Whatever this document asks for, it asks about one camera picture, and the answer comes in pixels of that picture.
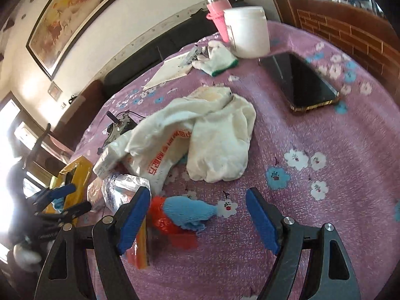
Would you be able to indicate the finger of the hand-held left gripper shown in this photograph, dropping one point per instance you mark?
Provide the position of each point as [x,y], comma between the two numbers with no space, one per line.
[76,209]
[64,191]

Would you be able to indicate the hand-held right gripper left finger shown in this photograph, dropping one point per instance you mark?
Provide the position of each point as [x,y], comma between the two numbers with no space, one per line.
[134,218]

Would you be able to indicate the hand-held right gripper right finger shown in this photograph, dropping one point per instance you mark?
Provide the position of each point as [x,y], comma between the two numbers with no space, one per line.
[262,222]

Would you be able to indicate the yellow cardboard box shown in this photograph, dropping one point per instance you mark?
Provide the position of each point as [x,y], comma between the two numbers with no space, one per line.
[79,168]

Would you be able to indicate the white plastic bag red print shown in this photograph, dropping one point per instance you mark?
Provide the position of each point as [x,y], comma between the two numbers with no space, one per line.
[156,162]

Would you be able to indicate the white cloth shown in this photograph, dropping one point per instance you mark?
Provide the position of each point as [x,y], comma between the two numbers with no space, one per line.
[218,137]

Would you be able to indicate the clear plastic bag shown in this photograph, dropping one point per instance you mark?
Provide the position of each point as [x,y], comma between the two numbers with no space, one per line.
[95,193]

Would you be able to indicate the orange plastic packet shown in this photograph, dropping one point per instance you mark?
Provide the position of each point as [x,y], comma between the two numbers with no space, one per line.
[142,250]

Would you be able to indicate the silver foil packet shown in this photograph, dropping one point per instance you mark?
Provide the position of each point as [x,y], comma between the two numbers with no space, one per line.
[125,187]

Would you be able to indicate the purple floral tablecloth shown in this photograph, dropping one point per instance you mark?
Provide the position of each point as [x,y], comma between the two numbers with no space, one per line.
[312,193]

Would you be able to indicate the brown armchair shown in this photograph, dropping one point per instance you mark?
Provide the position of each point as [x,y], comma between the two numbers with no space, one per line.
[81,109]

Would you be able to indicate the black electric motor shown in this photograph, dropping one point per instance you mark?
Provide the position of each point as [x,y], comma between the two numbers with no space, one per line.
[120,126]

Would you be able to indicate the black smartphone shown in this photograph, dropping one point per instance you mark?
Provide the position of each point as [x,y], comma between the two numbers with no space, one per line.
[303,81]

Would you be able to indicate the white paper pad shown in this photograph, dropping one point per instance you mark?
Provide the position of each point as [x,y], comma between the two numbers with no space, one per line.
[168,72]

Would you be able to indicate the black sofa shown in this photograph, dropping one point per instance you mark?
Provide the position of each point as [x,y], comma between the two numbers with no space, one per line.
[140,56]

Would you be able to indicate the white knit glove green cuff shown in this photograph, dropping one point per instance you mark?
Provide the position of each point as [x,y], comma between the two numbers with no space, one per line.
[222,57]

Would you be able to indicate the striped flat packet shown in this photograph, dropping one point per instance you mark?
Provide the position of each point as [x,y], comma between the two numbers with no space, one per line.
[190,57]

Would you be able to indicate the white plastic jar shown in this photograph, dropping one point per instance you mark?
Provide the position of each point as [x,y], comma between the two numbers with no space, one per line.
[250,34]

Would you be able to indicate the pink bottle with knit sleeve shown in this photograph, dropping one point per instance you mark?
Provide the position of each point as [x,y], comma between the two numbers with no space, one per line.
[218,22]

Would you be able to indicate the brick pattern wooden cabinet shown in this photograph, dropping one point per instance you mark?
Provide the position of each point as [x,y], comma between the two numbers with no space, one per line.
[343,28]

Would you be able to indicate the small wall plaque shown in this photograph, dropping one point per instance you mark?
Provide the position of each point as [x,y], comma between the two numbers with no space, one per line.
[55,90]

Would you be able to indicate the framed wall painting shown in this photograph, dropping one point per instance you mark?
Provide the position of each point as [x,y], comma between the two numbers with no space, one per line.
[72,15]

